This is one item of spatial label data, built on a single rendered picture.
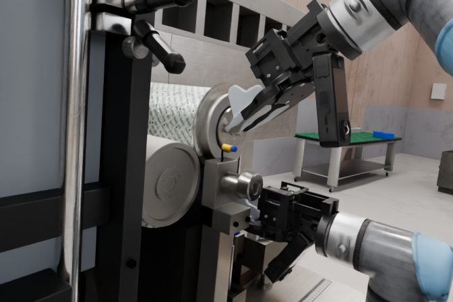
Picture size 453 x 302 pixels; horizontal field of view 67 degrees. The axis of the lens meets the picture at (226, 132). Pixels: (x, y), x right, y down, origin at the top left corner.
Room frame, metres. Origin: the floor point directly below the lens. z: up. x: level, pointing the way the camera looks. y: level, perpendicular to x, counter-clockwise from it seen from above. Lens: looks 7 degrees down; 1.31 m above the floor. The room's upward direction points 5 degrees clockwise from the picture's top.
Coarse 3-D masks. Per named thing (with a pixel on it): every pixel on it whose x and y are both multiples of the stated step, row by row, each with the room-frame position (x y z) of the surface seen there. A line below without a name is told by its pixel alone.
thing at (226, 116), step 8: (224, 112) 0.53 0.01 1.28; (232, 112) 0.54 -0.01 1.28; (224, 120) 0.52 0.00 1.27; (232, 120) 0.54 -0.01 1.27; (216, 128) 0.52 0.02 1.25; (216, 136) 0.52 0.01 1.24; (224, 136) 0.53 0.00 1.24; (232, 136) 0.55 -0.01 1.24; (240, 136) 0.56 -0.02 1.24; (232, 144) 0.54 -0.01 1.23; (240, 144) 0.56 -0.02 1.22
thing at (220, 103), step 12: (216, 96) 0.54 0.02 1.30; (228, 96) 0.54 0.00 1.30; (216, 108) 0.52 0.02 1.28; (204, 120) 0.51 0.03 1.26; (216, 120) 0.52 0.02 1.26; (204, 132) 0.51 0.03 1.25; (204, 144) 0.51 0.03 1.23; (216, 144) 0.52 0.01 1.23; (216, 156) 0.52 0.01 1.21; (228, 156) 0.55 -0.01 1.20
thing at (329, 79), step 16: (320, 64) 0.41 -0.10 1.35; (336, 64) 0.42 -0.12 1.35; (320, 80) 0.41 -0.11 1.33; (336, 80) 0.41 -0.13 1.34; (320, 96) 0.41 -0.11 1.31; (336, 96) 0.41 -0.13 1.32; (320, 112) 0.41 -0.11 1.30; (336, 112) 0.40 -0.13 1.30; (320, 128) 0.41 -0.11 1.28; (336, 128) 0.40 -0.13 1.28; (320, 144) 0.41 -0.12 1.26; (336, 144) 0.40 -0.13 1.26
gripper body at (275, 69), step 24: (312, 0) 0.44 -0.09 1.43; (312, 24) 0.43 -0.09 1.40; (264, 48) 0.47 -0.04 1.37; (288, 48) 0.44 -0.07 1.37; (312, 48) 0.43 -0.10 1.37; (336, 48) 0.40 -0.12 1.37; (264, 72) 0.46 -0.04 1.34; (288, 72) 0.43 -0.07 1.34; (312, 72) 0.43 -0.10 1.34; (288, 96) 0.45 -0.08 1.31
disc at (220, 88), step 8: (216, 88) 0.53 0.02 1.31; (224, 88) 0.55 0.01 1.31; (208, 96) 0.52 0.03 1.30; (200, 104) 0.51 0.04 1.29; (208, 104) 0.52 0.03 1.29; (200, 112) 0.51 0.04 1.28; (200, 120) 0.51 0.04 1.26; (192, 128) 0.50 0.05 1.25; (200, 128) 0.51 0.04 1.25; (192, 136) 0.50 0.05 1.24; (200, 136) 0.51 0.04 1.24; (200, 144) 0.51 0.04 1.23; (200, 152) 0.51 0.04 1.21; (200, 160) 0.52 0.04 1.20
